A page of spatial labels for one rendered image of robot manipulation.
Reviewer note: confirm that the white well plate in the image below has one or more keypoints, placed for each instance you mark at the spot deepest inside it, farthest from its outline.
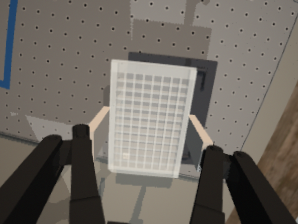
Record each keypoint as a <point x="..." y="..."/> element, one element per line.
<point x="141" y="107"/>

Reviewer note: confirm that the grey perforated base plate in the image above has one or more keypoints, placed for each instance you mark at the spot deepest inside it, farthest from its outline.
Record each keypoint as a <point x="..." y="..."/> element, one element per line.
<point x="62" y="52"/>

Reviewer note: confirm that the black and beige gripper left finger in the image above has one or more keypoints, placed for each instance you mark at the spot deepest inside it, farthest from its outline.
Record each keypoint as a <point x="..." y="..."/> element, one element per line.
<point x="25" y="193"/>

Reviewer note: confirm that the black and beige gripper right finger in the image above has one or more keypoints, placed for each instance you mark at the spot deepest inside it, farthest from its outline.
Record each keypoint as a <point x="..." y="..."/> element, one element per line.
<point x="255" y="200"/>

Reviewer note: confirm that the black rectangular frame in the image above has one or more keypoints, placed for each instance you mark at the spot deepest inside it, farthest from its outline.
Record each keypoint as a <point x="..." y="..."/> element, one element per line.
<point x="206" y="71"/>

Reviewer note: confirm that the blue tape outline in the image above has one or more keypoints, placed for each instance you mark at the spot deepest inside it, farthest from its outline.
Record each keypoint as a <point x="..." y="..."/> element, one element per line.
<point x="9" y="44"/>

